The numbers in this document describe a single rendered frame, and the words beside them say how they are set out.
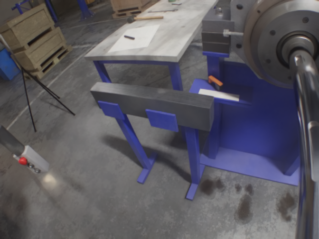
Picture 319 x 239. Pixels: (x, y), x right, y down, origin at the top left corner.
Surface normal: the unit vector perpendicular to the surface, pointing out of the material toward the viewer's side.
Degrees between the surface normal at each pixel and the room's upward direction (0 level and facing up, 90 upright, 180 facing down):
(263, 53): 90
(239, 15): 90
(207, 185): 0
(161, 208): 0
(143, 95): 0
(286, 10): 59
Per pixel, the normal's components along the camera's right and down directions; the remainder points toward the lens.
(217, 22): -0.41, 0.73
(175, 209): -0.22, -0.65
